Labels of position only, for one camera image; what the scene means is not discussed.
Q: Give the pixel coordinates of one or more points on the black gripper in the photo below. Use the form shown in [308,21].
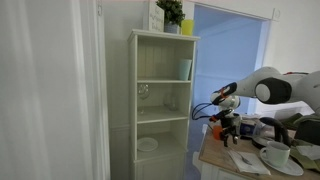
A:
[231,125]

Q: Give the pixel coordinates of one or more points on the metal spoon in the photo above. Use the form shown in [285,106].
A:
[242,158]

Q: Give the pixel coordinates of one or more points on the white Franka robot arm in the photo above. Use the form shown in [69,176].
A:
[283,86]

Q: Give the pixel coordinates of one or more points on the white paper towel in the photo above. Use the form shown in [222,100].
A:
[253,165]

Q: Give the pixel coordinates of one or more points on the white teacup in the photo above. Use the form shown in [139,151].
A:
[276,153]

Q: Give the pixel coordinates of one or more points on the orange plastic cup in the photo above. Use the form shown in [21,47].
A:
[216,132]

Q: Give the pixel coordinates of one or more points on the blue box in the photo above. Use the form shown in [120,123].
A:
[248,128]

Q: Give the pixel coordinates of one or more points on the white saucer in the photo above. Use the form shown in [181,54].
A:
[290,168]

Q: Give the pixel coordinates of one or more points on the clear drinking glass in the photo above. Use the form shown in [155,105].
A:
[171,102]

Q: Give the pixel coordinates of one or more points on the white shelf cabinet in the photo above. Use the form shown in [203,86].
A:
[160,116]

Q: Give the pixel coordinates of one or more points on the dark bag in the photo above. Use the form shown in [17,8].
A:
[308,131]

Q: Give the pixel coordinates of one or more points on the green cloth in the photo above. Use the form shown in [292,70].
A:
[306,156]

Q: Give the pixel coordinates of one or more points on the teal cup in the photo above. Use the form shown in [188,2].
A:
[185,69]

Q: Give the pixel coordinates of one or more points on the white plate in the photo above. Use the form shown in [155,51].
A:
[147,144]

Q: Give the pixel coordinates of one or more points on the clear wine glass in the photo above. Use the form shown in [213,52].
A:
[143,91]

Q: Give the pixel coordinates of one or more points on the yellow cup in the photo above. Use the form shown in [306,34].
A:
[187,27]

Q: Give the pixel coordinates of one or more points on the potted green plant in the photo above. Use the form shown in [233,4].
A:
[171,11]

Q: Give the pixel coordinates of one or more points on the white lettered sign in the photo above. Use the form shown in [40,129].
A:
[154,16]

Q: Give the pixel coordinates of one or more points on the white panelled door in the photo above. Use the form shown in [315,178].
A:
[40,100]

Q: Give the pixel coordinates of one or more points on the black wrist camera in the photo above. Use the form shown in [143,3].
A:
[220,116]

